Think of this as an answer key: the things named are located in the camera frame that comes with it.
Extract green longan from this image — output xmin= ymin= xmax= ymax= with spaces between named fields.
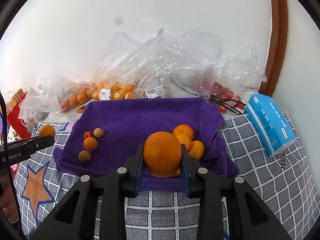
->
xmin=78 ymin=151 xmax=91 ymax=163
xmin=93 ymin=128 xmax=105 ymax=138

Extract red cherry tomato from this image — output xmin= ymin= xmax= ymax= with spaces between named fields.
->
xmin=84 ymin=131 xmax=94 ymax=139

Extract small orange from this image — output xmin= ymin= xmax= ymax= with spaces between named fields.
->
xmin=83 ymin=137 xmax=98 ymax=151
xmin=39 ymin=125 xmax=55 ymax=138
xmin=176 ymin=134 xmax=193 ymax=150

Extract large orange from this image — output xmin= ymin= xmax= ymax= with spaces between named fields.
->
xmin=172 ymin=124 xmax=194 ymax=140
xmin=173 ymin=169 xmax=181 ymax=177

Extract oval orange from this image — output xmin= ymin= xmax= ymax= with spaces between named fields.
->
xmin=188 ymin=140 xmax=204 ymax=160

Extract person's left hand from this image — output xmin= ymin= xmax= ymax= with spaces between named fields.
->
xmin=1 ymin=172 xmax=18 ymax=223

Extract red paper bag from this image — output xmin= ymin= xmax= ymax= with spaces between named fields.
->
xmin=7 ymin=102 xmax=31 ymax=139

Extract brown paper bag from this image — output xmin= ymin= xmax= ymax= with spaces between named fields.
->
xmin=5 ymin=88 xmax=24 ymax=113

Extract grey checked tablecloth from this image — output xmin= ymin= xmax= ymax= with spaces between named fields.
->
xmin=15 ymin=115 xmax=319 ymax=239

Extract clear bag left oranges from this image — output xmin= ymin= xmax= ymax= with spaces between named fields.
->
xmin=18 ymin=74 xmax=89 ymax=123

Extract purple towel covered tray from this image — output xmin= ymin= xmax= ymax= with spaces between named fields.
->
xmin=53 ymin=98 xmax=239 ymax=179

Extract blue tissue pack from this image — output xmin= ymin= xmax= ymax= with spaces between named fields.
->
xmin=245 ymin=94 xmax=296 ymax=157

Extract black glasses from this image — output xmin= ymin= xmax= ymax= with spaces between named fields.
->
xmin=170 ymin=77 xmax=246 ymax=115

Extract clear bag of oranges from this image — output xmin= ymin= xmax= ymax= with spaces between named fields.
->
xmin=91 ymin=20 xmax=223 ymax=100

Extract clear bag of tomatoes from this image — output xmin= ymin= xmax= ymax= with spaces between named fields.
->
xmin=170 ymin=46 xmax=267 ymax=103

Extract brown wooden door frame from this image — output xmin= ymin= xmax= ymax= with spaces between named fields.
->
xmin=259 ymin=0 xmax=289 ymax=96

